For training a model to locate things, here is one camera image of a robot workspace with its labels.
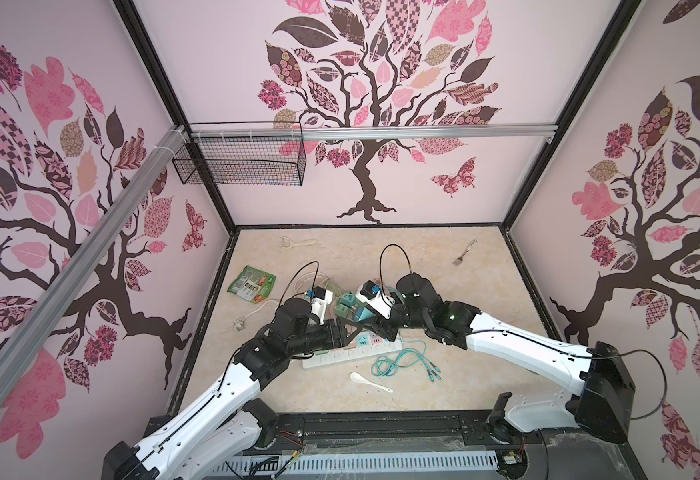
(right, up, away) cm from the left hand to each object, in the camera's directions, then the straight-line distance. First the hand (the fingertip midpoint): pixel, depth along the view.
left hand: (355, 335), depth 72 cm
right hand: (+2, +6, +2) cm, 6 cm away
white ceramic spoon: (+2, -15, +10) cm, 18 cm away
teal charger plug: (+2, +6, 0) cm, 6 cm away
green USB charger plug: (-4, +3, +17) cm, 18 cm away
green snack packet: (-36, +9, +30) cm, 48 cm away
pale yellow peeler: (-28, +24, +42) cm, 56 cm away
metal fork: (+39, +18, +38) cm, 57 cm away
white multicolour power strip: (+2, -7, +14) cm, 16 cm away
